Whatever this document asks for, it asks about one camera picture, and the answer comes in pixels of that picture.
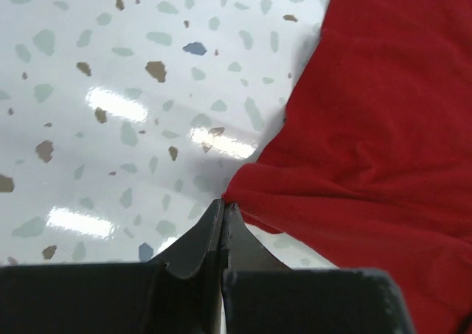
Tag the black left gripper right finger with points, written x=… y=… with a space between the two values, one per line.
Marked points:
x=263 y=295

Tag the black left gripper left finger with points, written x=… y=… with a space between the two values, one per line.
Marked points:
x=177 y=291

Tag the red t shirt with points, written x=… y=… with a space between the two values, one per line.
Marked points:
x=372 y=167

